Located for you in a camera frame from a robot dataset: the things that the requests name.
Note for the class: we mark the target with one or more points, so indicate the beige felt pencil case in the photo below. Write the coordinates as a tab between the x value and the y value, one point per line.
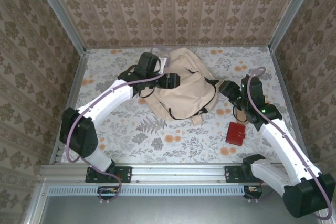
241	117

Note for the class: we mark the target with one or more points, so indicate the red leather wallet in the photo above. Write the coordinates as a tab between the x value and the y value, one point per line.
235	133

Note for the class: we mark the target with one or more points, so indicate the beige canvas backpack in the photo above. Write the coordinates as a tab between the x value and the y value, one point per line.
183	95

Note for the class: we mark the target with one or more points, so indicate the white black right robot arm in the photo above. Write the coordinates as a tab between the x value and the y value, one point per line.
283	145

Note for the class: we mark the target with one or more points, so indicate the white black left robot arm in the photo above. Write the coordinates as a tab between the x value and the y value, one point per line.
107	100

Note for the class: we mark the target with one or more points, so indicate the floral tablecloth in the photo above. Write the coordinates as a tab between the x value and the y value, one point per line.
183	142

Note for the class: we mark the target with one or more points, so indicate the grey metal panel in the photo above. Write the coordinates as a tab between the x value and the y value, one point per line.
157	211

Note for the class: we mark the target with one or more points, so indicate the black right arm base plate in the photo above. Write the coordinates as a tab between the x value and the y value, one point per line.
232	174

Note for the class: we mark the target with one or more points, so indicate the aluminium side rail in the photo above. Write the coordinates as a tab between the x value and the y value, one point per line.
71	103

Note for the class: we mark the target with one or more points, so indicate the aluminium corner post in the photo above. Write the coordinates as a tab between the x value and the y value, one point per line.
63	14
290	14

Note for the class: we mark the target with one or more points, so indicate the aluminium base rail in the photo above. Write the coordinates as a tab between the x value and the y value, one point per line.
178	171

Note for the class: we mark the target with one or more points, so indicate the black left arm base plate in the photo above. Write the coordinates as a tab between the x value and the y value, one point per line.
126	174

